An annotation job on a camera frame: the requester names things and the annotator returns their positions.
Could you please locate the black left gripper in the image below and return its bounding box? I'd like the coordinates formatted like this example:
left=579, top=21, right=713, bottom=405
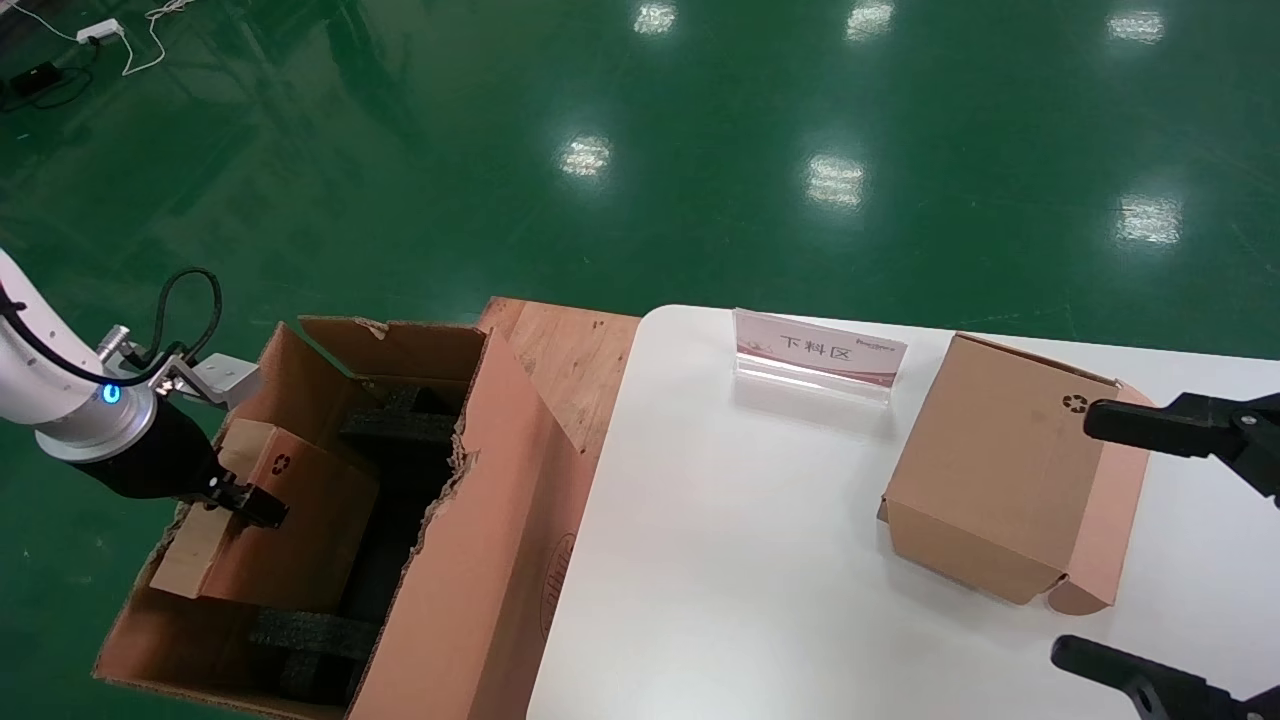
left=75, top=400, right=291, bottom=529

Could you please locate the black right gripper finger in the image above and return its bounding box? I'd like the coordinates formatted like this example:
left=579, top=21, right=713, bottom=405
left=1050, top=635, right=1280, bottom=720
left=1083, top=392, right=1280, bottom=501

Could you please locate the small brown cardboard box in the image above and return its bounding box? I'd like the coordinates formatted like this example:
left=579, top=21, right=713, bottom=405
left=878, top=333, right=1161, bottom=616
left=148, top=418, right=383, bottom=613

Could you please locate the big open cardboard box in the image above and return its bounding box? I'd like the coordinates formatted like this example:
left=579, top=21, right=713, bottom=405
left=95, top=297, right=641, bottom=720

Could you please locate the black foam insert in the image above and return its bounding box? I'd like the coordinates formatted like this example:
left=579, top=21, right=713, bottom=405
left=248, top=383, right=473, bottom=706

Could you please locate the clear acrylic sign stand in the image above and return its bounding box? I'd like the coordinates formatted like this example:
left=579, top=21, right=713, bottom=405
left=733, top=307, right=909, bottom=406

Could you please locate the black power adapter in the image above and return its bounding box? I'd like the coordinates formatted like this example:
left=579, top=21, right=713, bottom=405
left=8, top=62, right=61, bottom=99

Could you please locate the thin black floor cable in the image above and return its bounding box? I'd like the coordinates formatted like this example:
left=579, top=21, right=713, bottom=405
left=0, top=45, right=101, bottom=111

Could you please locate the white floor cable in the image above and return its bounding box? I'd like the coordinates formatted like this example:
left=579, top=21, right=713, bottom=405
left=0, top=0, right=196, bottom=76

